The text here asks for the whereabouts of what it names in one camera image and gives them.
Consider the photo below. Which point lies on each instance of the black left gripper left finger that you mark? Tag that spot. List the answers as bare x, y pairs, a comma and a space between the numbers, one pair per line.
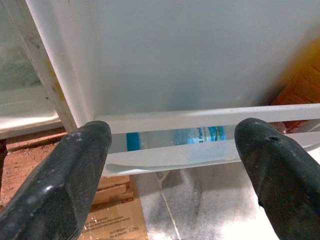
55, 190

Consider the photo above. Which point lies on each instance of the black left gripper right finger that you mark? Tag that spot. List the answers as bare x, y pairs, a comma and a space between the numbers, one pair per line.
285, 185

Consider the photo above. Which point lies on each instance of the silver fridge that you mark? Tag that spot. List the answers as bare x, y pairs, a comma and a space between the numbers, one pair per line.
175, 62

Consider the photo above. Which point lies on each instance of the red brick stack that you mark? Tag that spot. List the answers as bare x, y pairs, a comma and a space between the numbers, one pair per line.
22, 160

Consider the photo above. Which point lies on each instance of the brown cardboard sheet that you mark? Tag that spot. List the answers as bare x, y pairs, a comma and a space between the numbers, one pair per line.
120, 220

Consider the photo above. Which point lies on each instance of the clear blue label water bottle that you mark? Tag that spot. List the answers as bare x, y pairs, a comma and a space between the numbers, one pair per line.
160, 140

